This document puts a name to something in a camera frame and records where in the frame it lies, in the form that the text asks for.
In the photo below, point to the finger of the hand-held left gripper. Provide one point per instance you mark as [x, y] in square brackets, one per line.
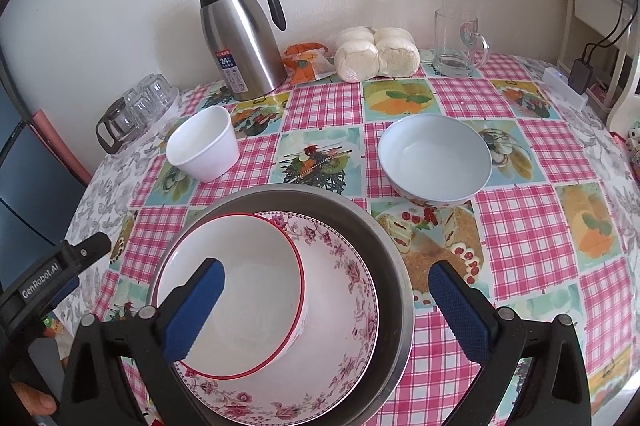
[92, 246]

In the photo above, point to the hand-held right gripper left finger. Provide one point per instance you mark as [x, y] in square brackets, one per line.
[197, 306]

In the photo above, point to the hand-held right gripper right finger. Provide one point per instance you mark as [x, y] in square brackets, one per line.
[460, 311]

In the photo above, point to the white strawberry print bowl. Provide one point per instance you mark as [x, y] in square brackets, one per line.
[260, 266]

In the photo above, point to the stainless steel basin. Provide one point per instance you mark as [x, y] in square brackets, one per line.
[385, 266]

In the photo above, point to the white pink floral plate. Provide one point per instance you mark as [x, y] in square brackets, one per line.
[335, 331]

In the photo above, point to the person's left hand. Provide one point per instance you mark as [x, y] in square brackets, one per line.
[35, 401]

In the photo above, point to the dark blue cabinet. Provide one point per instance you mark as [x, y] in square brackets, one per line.
[25, 186]

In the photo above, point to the pink panel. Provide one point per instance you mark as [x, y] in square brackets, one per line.
[60, 146]

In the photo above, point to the small clear glass cup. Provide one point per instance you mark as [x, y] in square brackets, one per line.
[140, 108]
[152, 88]

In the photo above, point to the white plastic cup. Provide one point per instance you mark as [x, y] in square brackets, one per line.
[200, 146]

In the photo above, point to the light blue bowl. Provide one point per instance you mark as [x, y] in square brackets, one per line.
[435, 156]

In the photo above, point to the pink checkered fruit tablecloth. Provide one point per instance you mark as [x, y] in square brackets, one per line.
[330, 106]

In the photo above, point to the white power strip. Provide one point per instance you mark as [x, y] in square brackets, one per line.
[562, 86]

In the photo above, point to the clear glass mug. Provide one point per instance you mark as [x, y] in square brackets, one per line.
[452, 56]

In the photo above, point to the stainless steel thermos jug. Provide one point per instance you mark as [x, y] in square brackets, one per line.
[240, 36]

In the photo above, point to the black charger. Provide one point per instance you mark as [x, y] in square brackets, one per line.
[580, 76]

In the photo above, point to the orange snack packet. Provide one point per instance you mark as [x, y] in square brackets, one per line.
[307, 63]

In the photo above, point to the white furniture frame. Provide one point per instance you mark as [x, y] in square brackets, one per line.
[600, 1]

